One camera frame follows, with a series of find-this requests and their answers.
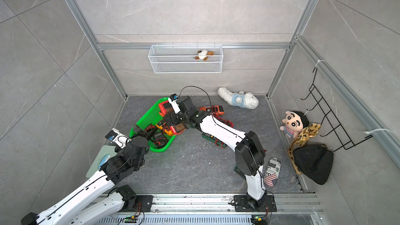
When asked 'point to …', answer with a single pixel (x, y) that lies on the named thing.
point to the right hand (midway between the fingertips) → (171, 114)
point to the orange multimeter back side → (215, 110)
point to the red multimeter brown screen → (165, 108)
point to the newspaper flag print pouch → (272, 172)
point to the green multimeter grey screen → (238, 171)
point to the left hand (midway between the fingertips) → (133, 129)
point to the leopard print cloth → (310, 133)
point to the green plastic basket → (150, 117)
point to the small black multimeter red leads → (159, 139)
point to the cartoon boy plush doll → (294, 122)
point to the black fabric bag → (314, 161)
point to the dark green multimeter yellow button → (217, 141)
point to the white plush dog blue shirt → (247, 100)
